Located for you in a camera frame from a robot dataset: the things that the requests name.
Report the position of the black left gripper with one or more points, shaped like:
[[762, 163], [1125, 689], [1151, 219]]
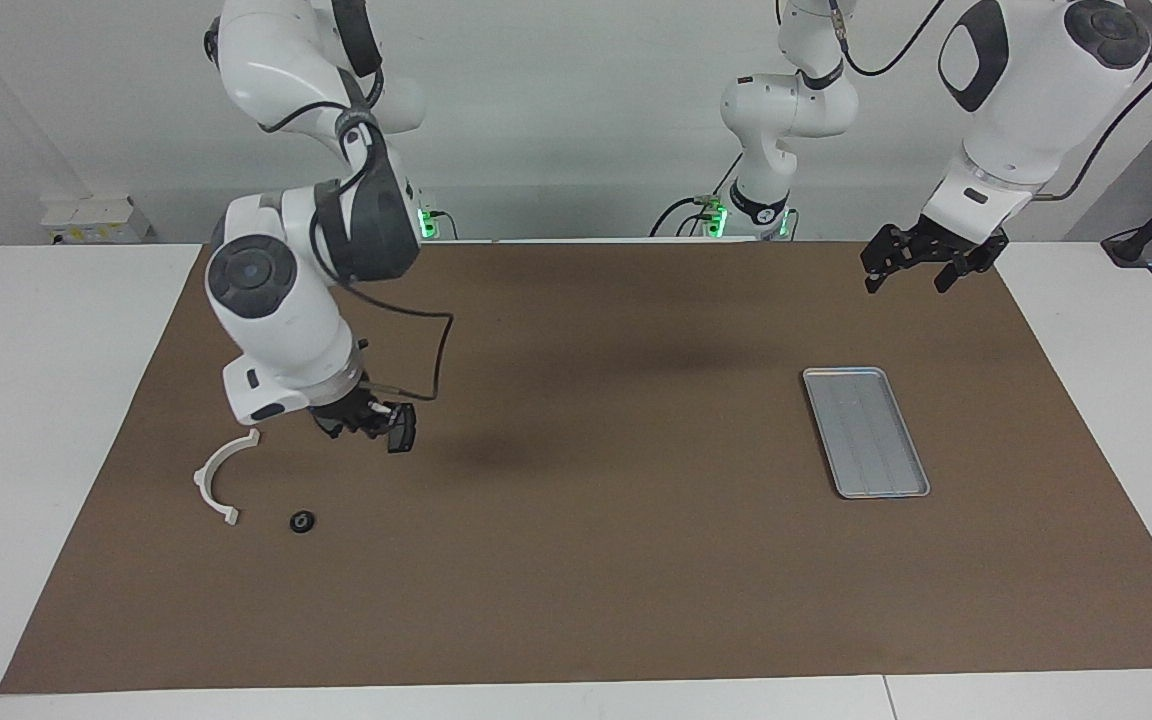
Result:
[[936, 245]]

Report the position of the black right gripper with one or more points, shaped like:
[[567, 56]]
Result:
[[351, 415]]

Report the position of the large black bearing gear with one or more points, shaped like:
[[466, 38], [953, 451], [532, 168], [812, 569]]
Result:
[[302, 521]]

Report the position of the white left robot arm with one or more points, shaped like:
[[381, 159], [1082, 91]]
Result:
[[1021, 110]]

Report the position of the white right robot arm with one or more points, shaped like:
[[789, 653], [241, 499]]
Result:
[[286, 320]]

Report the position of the silver metal tray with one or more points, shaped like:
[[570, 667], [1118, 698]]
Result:
[[866, 430]]

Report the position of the short dark brake pad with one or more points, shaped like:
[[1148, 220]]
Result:
[[403, 436]]

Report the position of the brown table mat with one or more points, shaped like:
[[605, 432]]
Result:
[[586, 560]]

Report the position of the white power strip box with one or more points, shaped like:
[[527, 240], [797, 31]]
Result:
[[96, 220]]

